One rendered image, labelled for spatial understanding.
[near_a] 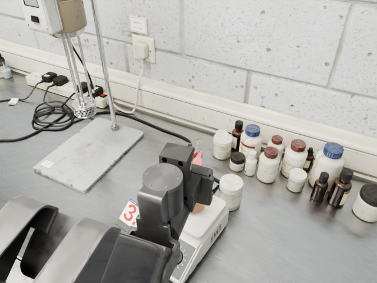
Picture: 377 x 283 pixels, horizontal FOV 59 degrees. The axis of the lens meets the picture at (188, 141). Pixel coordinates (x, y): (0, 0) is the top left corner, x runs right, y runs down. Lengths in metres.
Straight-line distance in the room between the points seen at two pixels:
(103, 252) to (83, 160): 0.79
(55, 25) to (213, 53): 0.46
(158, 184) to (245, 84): 0.65
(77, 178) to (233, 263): 0.49
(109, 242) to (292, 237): 0.64
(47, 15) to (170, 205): 0.51
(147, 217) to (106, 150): 0.62
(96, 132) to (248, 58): 0.54
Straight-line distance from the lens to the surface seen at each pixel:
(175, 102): 1.13
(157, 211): 0.45
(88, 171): 1.00
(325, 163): 0.93
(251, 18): 0.96
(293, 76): 0.99
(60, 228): 0.31
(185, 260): 0.74
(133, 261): 0.38
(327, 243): 0.88
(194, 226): 0.74
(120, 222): 0.87
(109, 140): 1.10
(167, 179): 0.46
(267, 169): 0.93
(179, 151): 0.49
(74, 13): 0.85
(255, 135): 0.95
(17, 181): 1.06
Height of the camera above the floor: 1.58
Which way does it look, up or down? 39 degrees down
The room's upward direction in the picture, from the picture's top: straight up
